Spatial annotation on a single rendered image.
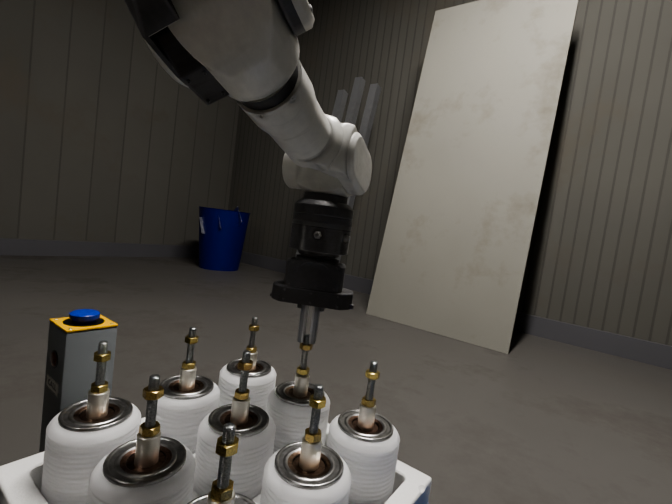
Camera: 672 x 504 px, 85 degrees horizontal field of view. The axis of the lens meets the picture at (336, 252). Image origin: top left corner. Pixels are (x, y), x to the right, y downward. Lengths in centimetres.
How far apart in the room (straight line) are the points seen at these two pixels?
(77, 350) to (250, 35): 51
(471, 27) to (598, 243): 151
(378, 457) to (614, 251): 226
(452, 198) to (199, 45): 200
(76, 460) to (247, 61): 44
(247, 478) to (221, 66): 44
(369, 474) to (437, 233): 181
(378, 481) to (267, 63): 48
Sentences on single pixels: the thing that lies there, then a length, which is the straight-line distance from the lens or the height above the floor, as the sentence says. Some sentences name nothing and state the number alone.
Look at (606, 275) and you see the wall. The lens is 263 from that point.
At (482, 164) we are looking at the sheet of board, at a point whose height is 96.
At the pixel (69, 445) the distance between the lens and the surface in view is 53.
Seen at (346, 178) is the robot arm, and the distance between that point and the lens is 48.
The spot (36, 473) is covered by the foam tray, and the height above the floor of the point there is 17.
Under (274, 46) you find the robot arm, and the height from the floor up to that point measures 65.
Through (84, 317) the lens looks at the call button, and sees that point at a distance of 68.
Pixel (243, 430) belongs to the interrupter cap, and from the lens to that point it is 51.
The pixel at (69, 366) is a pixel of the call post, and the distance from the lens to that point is 68.
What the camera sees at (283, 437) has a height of 21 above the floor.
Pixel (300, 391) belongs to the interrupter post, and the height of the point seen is 26.
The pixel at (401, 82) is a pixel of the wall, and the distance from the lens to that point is 324.
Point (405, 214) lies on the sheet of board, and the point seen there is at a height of 64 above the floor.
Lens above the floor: 51
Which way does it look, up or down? 4 degrees down
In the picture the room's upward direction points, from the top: 8 degrees clockwise
